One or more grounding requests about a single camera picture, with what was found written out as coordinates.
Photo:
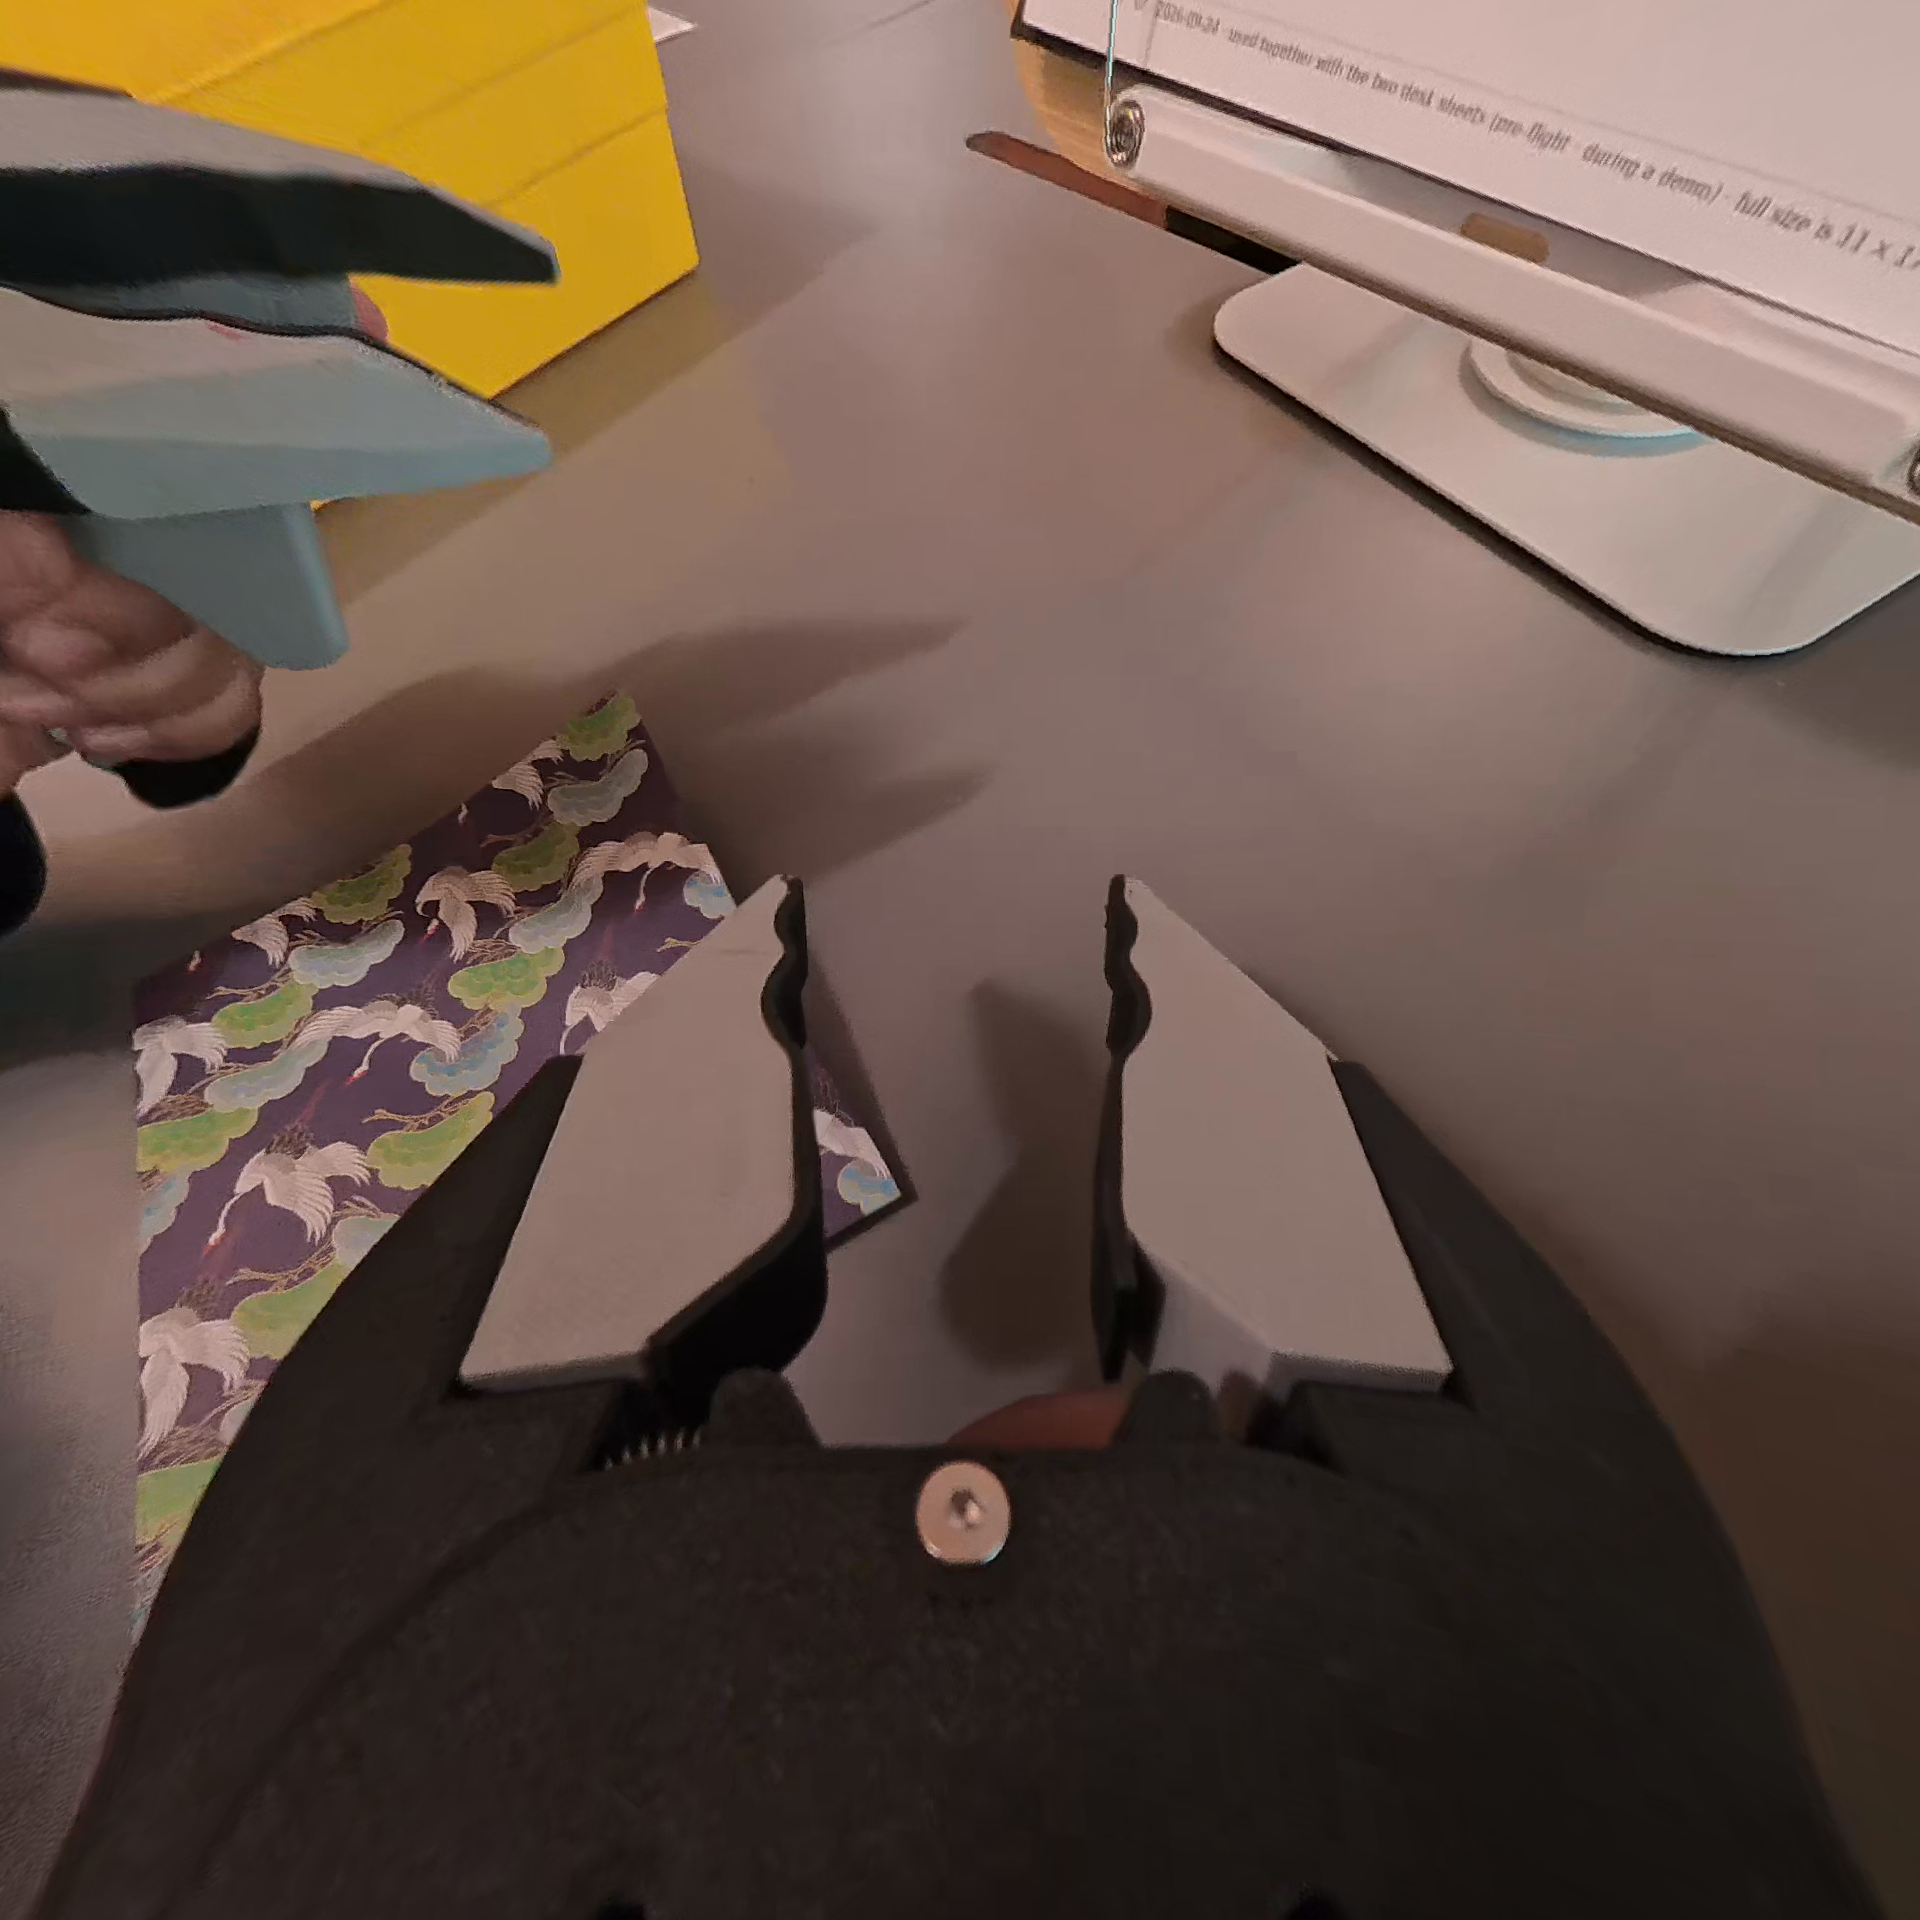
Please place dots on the crane patterned origami paper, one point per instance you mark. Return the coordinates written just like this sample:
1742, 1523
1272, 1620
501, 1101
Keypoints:
375, 1037

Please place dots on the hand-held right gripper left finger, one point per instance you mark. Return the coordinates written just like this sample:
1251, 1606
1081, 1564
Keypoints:
646, 1185

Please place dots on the wooden and white document stand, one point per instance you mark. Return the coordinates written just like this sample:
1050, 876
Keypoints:
1576, 494

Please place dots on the person's left hand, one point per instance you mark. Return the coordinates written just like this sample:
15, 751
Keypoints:
120, 645

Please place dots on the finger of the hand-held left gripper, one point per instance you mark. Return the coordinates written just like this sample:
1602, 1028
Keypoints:
181, 150
225, 422

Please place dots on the yellow plastic bin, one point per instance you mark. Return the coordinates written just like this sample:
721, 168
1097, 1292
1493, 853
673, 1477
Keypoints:
511, 165

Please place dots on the printed instruction sheet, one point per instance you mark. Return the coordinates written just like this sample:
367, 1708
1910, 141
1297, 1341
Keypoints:
1499, 105

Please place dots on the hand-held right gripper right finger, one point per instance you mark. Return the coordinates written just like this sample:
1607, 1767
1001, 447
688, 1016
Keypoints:
1275, 1201

